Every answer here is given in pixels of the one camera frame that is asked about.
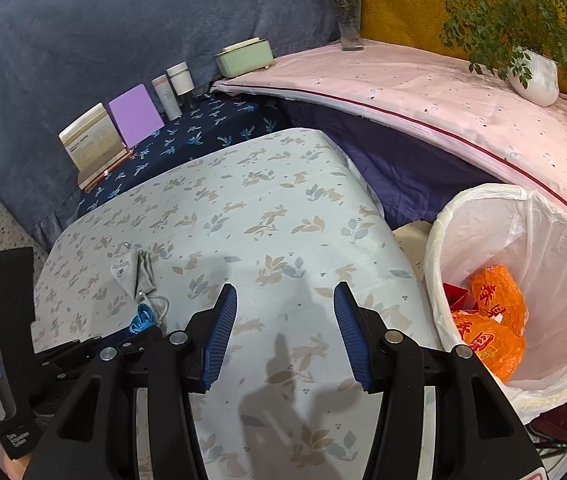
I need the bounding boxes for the glass vase with red flowers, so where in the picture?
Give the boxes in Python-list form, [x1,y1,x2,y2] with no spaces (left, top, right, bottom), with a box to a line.
[306,0,370,52]

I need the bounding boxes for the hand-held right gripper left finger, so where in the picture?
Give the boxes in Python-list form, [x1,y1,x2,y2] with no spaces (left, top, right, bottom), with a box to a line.
[24,282,239,480]

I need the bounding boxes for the green tissue box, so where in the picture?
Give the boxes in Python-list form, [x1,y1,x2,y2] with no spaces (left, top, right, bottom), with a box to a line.
[214,37,274,78]

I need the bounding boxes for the dark purple cloth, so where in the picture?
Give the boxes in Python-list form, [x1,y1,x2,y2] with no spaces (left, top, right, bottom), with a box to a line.
[278,100,514,231]

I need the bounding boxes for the yellow cloth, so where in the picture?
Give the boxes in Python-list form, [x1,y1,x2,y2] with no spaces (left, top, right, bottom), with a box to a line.
[353,0,567,111]

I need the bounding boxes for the red cardboard box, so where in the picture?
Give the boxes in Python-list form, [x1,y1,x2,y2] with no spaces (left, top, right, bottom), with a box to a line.
[442,282,479,313]

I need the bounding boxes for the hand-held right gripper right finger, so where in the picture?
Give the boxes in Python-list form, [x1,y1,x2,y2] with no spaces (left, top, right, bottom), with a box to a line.
[333,281,544,480]

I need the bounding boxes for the orange plastic bag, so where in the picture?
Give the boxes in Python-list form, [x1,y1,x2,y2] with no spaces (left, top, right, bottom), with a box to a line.
[451,265,527,381]

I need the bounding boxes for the dark blue printed cloth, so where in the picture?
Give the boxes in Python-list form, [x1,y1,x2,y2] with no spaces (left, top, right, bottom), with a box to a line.
[76,92,294,221]

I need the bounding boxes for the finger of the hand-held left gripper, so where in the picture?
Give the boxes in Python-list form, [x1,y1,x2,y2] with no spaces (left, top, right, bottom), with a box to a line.
[34,326,164,386]

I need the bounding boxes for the pink blanket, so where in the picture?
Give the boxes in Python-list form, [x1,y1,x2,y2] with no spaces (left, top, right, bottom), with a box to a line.
[211,40,567,256]

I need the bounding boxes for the grey-blue curtain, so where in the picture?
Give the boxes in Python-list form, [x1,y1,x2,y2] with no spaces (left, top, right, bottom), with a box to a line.
[0,0,359,251]

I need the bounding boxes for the grey fabric pouch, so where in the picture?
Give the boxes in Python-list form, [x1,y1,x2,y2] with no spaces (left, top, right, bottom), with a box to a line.
[111,244,158,306]

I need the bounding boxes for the purple card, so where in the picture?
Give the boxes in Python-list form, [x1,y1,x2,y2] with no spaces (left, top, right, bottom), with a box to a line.
[108,84,165,148]

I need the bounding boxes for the person's left forearm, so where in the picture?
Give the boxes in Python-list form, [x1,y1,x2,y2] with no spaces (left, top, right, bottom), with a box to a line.
[2,455,32,480]

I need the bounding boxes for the trash bin with white liner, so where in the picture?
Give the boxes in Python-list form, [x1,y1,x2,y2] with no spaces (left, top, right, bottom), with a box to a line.
[424,183,567,426]

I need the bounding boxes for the green plant in white pot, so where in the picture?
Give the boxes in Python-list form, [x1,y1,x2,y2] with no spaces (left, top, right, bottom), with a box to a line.
[393,0,567,108]

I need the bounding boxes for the white cylindrical jar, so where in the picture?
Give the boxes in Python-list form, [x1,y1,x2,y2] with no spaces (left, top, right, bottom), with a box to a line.
[166,61,195,111]

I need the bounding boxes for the tall white bottle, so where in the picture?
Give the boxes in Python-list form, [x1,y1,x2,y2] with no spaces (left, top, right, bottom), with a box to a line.
[152,74,183,116]

